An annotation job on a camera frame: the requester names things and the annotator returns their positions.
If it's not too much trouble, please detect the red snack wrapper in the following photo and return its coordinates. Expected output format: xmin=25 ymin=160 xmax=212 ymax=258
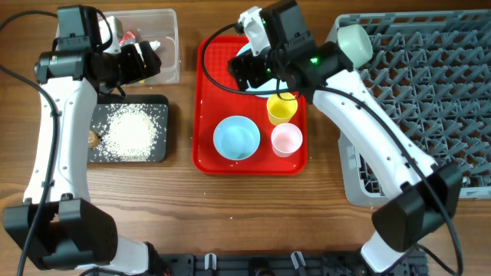
xmin=119 ymin=30 xmax=137 ymax=47

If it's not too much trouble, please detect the light blue plate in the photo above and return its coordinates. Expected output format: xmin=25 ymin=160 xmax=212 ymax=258
xmin=236 ymin=43 xmax=277 ymax=98

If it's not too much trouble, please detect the yellow plastic cup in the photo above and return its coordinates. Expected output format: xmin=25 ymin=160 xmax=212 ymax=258
xmin=266 ymin=92 xmax=298 ymax=126

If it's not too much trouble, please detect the white paper napkin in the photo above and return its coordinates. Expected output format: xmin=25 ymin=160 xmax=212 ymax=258
xmin=133 ymin=41 xmax=160 ymax=60

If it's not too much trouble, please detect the brown food scrap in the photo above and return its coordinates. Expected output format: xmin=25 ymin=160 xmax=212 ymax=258
xmin=88 ymin=130 xmax=101 ymax=149

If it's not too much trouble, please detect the pink plastic cup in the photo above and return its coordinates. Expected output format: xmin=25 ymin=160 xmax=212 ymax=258
xmin=271 ymin=123 xmax=303 ymax=158

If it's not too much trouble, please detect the grey dishwasher rack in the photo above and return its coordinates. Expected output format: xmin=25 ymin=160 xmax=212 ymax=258
xmin=328 ymin=10 xmax=490 ymax=199

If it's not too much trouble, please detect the light blue bowl with food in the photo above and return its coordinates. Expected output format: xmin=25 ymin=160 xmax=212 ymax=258
xmin=213 ymin=116 xmax=261 ymax=161

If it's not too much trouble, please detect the red serving tray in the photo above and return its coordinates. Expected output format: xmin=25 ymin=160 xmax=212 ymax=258
xmin=191 ymin=35 xmax=308 ymax=176

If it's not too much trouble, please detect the black waste tray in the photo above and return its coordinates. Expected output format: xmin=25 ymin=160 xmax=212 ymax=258
xmin=87 ymin=94 xmax=170 ymax=163

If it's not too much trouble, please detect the pile of white rice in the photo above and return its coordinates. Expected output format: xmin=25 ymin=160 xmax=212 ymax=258
xmin=91 ymin=103 xmax=162 ymax=163

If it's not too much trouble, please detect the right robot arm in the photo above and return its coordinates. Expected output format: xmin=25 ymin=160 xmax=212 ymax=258
xmin=229 ymin=1 xmax=463 ymax=273

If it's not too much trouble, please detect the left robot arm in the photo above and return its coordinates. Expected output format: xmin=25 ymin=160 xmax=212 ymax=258
xmin=3 ymin=5 xmax=170 ymax=275

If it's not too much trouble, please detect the clear plastic waste bin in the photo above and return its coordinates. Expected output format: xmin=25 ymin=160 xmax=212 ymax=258
xmin=104 ymin=8 xmax=180 ymax=86

